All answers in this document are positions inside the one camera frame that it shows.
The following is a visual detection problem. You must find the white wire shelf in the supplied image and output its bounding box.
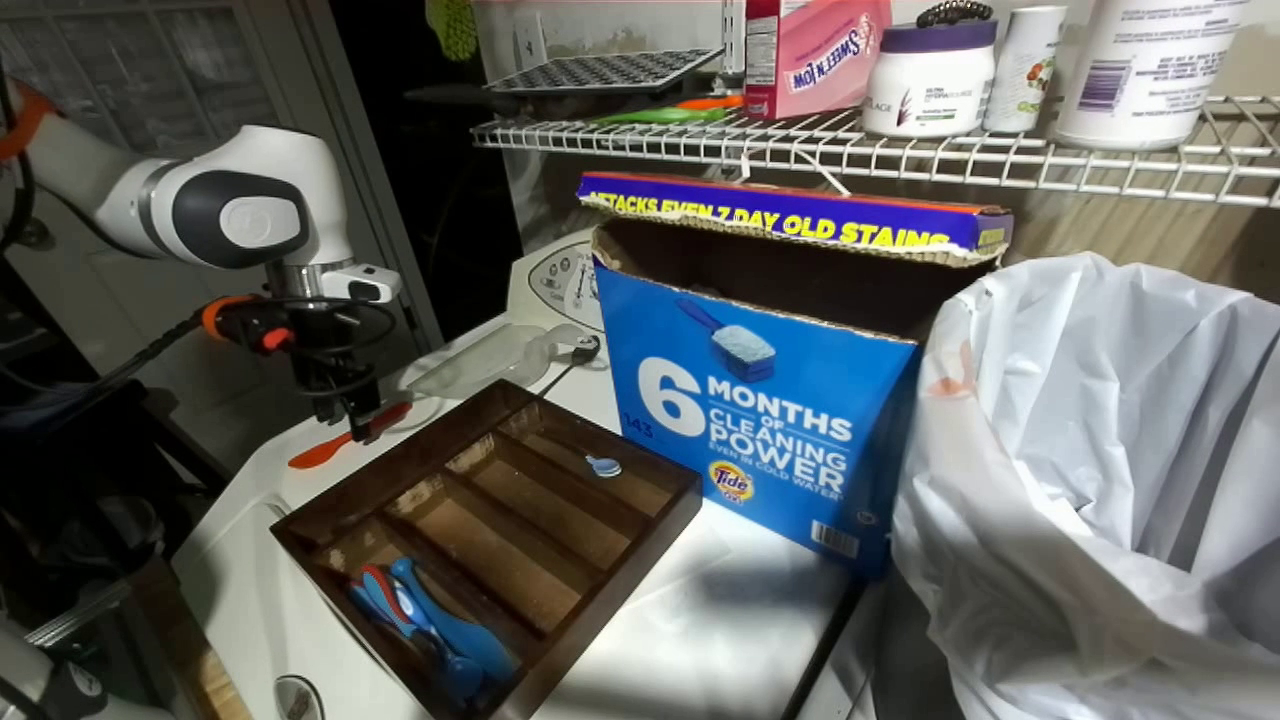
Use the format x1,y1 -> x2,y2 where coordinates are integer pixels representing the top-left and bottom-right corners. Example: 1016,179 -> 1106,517
470,90 -> 1280,210

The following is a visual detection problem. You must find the blue plastic packet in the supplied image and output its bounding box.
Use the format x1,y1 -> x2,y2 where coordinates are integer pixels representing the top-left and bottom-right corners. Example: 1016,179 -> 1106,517
349,554 -> 523,701

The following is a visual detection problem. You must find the orange plastic spoon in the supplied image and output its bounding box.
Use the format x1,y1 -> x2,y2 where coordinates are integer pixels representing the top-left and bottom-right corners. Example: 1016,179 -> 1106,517
284,394 -> 417,470

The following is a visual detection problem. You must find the bin with trash bag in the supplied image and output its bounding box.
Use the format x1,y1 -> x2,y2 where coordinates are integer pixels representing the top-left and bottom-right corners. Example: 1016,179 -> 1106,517
889,251 -> 1280,720

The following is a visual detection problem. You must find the green orange flat item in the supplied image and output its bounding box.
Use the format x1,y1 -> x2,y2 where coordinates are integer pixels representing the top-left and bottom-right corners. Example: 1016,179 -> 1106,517
596,90 -> 751,132

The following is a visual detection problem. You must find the orange arm strap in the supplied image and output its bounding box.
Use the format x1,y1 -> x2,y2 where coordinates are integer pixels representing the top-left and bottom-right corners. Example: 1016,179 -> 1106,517
0,84 -> 59,167

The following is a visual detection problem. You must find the large white tub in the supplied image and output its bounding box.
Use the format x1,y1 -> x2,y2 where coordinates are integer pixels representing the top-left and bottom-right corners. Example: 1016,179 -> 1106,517
1054,0 -> 1252,150

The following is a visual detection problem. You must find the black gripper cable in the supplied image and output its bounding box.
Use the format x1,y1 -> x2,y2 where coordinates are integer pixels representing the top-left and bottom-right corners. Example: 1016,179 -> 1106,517
78,296 -> 404,404

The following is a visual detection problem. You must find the white slim bottle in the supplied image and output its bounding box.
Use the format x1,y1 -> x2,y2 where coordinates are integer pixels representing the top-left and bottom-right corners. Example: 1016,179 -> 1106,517
983,0 -> 1073,135

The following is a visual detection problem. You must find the brown wooden cutlery tray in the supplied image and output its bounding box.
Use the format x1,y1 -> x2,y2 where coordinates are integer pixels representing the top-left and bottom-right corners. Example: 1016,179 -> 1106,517
268,376 -> 707,720

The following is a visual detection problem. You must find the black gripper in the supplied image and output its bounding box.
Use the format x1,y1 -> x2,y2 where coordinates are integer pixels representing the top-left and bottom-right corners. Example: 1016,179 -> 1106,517
273,296 -> 404,447

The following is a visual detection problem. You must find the blue detergent box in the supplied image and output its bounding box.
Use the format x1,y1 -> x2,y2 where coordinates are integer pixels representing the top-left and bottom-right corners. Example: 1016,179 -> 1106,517
578,167 -> 1016,584

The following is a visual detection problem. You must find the pink white carton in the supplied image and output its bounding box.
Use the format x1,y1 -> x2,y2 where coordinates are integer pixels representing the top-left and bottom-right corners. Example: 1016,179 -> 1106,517
742,0 -> 895,125

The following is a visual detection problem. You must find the white jar purple lid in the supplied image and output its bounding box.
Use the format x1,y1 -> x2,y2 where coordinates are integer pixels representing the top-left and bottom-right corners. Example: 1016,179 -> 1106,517
860,17 -> 1001,138

